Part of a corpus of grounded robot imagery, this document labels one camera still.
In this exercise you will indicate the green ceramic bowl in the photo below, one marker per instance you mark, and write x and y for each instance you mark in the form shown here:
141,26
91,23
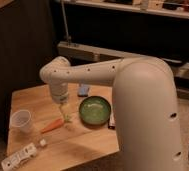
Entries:
95,110

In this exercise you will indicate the clear plastic cup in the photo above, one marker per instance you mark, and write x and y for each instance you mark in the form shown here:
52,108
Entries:
22,121

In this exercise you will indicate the blue rectangular object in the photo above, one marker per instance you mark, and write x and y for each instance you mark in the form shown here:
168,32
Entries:
83,90

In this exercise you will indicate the wooden shelf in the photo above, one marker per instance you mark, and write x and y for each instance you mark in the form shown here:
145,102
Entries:
142,8

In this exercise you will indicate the long silver case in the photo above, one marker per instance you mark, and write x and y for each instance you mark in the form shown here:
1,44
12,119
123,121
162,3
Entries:
97,54

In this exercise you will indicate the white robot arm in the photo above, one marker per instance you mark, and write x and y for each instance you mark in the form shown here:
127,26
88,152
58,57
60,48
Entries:
144,101

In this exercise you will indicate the white plastic bottle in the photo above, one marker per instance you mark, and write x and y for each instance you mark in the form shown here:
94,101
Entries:
15,160

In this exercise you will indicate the metal pole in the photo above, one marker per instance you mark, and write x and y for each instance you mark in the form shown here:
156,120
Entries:
68,38

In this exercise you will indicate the black case handle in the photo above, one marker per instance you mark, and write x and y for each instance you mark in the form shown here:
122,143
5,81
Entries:
175,63

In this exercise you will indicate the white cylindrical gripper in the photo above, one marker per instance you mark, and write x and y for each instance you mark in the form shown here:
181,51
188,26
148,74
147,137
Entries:
59,94

